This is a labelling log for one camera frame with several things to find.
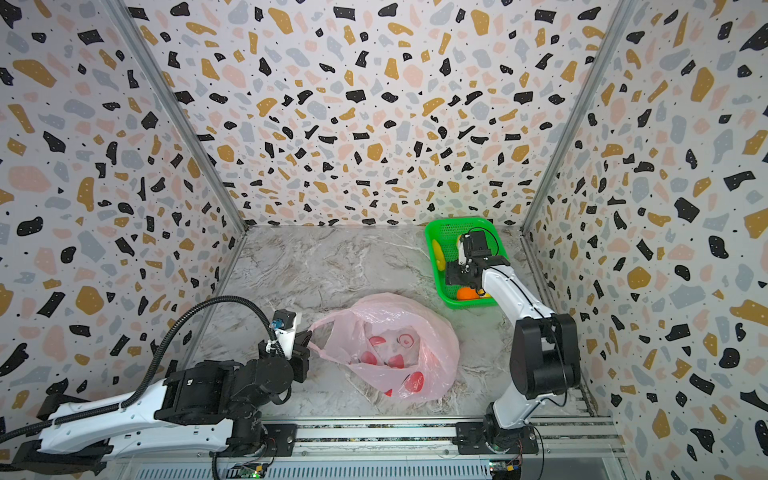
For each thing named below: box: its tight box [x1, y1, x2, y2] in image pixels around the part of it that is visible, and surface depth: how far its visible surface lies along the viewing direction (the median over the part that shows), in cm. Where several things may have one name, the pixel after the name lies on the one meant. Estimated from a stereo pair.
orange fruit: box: [457, 287, 480, 300], surface depth 97 cm
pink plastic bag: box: [308, 293, 460, 403], surface depth 80 cm
